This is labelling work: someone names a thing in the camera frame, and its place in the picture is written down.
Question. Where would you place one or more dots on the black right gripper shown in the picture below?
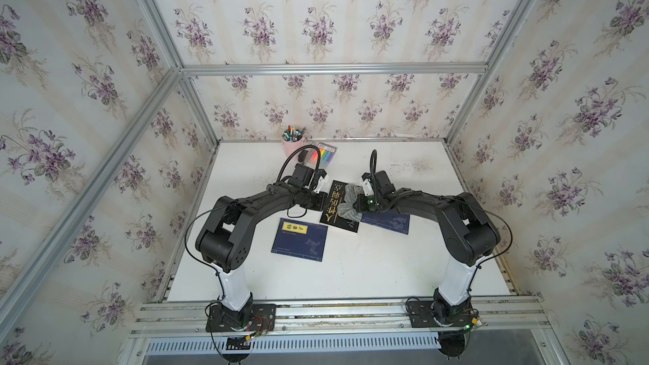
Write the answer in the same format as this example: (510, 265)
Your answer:
(360, 204)

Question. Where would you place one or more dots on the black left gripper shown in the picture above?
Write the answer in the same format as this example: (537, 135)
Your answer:
(319, 205)

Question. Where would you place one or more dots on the blue book yellow label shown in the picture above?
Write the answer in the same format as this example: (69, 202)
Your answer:
(300, 239)
(398, 223)

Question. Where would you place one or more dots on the black portrait book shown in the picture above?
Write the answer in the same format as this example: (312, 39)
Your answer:
(329, 216)

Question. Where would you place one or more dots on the grey striped cleaning cloth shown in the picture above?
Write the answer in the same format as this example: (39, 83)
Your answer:
(346, 209)

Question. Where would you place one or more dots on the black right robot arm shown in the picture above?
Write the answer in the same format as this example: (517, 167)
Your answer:
(467, 231)

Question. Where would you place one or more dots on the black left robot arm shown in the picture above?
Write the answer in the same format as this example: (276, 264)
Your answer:
(225, 239)

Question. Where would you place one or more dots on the colourful sticky notes pack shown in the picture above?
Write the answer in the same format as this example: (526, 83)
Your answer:
(326, 154)

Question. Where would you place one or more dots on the pink pen cup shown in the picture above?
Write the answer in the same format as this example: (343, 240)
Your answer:
(290, 146)

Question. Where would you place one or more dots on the pens in cup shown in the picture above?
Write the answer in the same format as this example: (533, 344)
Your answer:
(292, 134)

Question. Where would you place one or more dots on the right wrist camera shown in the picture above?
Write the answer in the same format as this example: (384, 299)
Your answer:
(377, 184)

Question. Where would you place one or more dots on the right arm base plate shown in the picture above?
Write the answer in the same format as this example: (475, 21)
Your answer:
(426, 314)

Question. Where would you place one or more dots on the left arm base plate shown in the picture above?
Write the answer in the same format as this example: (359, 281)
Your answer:
(253, 317)

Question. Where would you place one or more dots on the aluminium mounting rail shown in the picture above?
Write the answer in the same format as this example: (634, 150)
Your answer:
(342, 316)

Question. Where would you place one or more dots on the white slotted cable duct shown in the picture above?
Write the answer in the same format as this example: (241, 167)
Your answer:
(295, 344)

